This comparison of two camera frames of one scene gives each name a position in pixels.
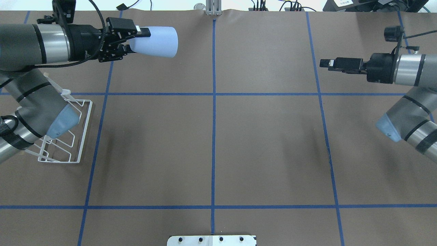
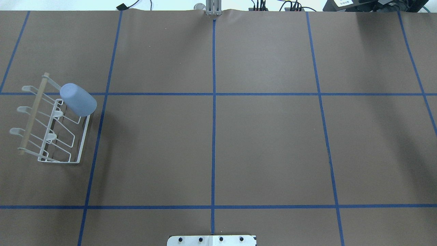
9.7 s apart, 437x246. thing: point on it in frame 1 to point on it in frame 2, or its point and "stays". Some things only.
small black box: x=122 y=7 stays
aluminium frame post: x=213 y=7 stays
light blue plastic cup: x=163 y=41 to x=76 y=100
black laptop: x=374 y=5 stays
